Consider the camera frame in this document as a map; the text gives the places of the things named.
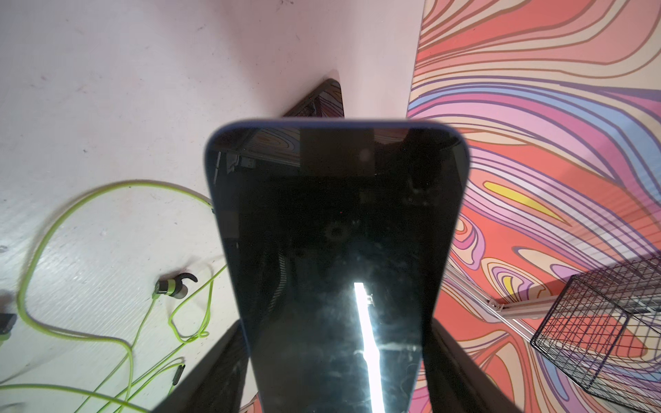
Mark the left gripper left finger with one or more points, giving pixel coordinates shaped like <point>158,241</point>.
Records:
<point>216,384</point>

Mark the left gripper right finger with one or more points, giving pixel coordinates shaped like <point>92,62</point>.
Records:
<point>455,382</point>

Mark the green earphones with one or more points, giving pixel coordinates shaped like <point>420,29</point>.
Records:
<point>123,293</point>

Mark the black smartphone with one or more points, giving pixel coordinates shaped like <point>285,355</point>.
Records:
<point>326,101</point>
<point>336,235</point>

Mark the black wire basket left wall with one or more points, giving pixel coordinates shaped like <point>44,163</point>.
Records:
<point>603,332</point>

